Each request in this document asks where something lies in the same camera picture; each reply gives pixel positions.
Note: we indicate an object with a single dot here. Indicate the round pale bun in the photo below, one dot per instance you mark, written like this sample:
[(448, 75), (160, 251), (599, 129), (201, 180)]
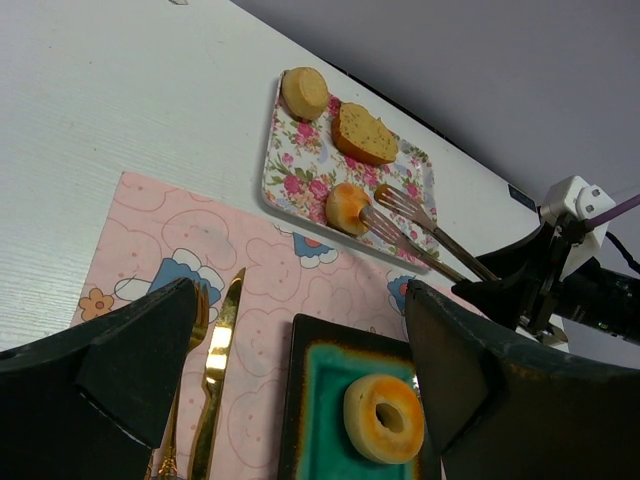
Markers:
[(305, 92)]

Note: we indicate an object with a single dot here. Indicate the floral serving tray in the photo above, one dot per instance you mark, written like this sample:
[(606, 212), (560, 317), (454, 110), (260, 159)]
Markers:
[(302, 165)]

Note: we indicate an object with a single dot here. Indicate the gold fork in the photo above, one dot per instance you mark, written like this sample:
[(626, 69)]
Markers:
[(168, 467)]

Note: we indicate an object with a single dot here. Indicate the right corner label sticker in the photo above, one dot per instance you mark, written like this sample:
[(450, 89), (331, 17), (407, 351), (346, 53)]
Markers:
[(522, 198)]

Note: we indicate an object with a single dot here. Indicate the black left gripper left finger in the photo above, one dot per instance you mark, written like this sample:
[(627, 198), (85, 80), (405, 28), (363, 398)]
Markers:
[(92, 401)]

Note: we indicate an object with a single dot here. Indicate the seeded bread slice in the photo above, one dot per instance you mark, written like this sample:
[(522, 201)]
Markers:
[(360, 136)]

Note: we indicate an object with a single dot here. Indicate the teal square plate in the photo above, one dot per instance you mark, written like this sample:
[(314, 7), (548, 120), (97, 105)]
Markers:
[(325, 358)]

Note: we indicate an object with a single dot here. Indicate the pink bunny placemat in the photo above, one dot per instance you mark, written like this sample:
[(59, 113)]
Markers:
[(155, 233)]

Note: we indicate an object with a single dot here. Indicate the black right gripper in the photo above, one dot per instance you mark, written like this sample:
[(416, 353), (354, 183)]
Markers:
[(529, 288)]

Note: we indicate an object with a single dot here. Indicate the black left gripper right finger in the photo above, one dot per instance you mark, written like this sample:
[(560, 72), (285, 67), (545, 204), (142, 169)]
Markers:
[(501, 406)]

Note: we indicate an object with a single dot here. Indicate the gold knife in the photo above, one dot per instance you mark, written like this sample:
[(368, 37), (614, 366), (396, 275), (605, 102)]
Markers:
[(213, 379)]

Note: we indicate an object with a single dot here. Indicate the orange ring doughnut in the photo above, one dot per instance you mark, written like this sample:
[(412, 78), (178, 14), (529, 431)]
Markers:
[(384, 419)]

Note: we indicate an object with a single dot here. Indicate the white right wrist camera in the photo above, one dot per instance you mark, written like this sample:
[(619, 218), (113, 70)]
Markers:
[(580, 210)]

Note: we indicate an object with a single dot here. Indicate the small golden bun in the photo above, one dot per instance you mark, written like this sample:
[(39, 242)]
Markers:
[(343, 206)]

